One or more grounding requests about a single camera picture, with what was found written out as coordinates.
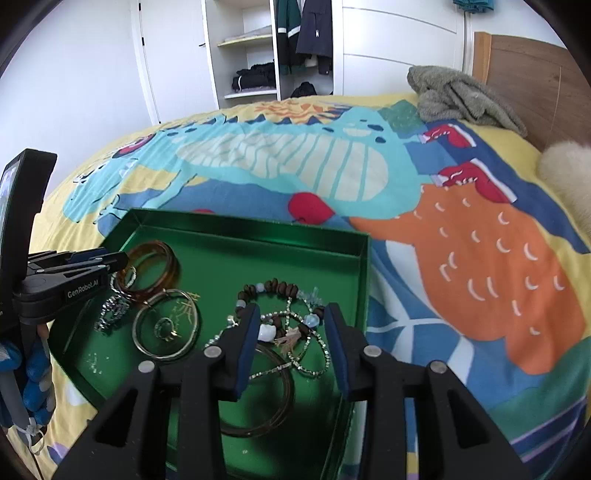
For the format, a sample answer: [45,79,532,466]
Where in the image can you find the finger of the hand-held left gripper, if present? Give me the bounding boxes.
[28,248,129,283]

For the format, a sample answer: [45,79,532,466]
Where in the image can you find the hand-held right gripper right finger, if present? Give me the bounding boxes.
[323,302,541,480]

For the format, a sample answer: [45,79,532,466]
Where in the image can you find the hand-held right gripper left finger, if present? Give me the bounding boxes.
[53,304,263,480]

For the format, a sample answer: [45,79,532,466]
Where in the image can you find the large silver twisted hoop earring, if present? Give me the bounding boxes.
[93,302,125,331]

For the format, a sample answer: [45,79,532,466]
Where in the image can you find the thin copper bangle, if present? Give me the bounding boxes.
[221,342,296,438]

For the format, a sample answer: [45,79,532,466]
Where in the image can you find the wooden beaded charm bracelet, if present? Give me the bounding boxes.
[226,278,326,356]

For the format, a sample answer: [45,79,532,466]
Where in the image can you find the amber resin bangle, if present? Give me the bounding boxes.
[115,240,180,305]

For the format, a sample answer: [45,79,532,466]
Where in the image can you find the green metallic box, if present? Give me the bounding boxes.
[48,208,372,480]

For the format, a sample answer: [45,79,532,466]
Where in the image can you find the person's left hand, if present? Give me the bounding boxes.
[0,323,58,429]

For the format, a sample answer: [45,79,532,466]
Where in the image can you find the silver bangle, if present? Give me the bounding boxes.
[132,288,201,360]

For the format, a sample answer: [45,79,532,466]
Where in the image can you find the colourful printed blanket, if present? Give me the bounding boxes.
[9,95,591,480]

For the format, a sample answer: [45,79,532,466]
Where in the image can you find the folded black clothes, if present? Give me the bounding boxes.
[232,64,278,92]

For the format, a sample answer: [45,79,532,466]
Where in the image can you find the grey towel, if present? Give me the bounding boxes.
[406,65,528,137]

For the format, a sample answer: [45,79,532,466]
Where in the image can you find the white furry cushion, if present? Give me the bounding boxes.
[536,142,591,222]

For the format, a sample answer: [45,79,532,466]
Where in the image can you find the dark green hanging jacket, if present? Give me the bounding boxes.
[276,0,302,75]

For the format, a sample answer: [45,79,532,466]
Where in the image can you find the white wardrobe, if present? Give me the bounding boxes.
[134,0,472,123]

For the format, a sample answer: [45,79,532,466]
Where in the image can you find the navy hanging jacket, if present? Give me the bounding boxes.
[295,0,334,75]

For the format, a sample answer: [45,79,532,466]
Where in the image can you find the wooden headboard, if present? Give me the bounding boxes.
[473,31,591,153]

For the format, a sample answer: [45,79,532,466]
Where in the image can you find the teal hanging cloth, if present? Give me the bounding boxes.
[452,0,497,14]

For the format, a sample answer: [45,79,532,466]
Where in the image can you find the white cord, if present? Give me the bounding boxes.
[18,415,47,455]

